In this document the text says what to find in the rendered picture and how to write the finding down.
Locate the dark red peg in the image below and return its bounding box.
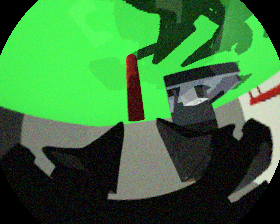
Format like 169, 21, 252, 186
125, 53, 144, 121

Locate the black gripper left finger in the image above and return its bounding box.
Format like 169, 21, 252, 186
42, 121, 124, 194

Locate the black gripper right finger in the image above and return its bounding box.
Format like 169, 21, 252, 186
156, 117, 234, 183

